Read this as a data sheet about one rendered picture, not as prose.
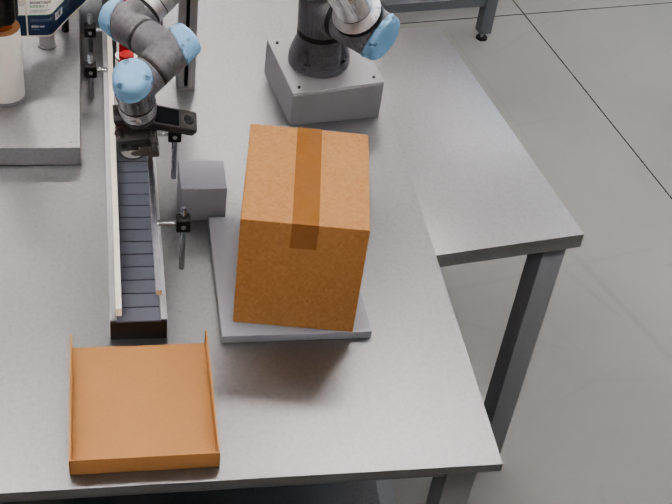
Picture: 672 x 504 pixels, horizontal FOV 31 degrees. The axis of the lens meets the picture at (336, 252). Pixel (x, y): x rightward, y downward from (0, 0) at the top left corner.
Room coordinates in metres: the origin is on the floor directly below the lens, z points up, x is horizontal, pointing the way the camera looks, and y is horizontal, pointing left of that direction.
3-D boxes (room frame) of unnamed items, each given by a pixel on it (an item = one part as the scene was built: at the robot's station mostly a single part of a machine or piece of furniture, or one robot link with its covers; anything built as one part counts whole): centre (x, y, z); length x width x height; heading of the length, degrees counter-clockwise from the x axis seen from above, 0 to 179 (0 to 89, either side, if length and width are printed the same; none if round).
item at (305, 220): (1.82, 0.08, 0.99); 0.30 x 0.24 x 0.27; 5
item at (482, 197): (2.36, 0.04, 0.81); 0.90 x 0.90 x 0.04; 24
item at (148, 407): (1.43, 0.31, 0.85); 0.30 x 0.26 x 0.04; 15
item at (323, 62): (2.52, 0.11, 0.98); 0.15 x 0.15 x 0.10
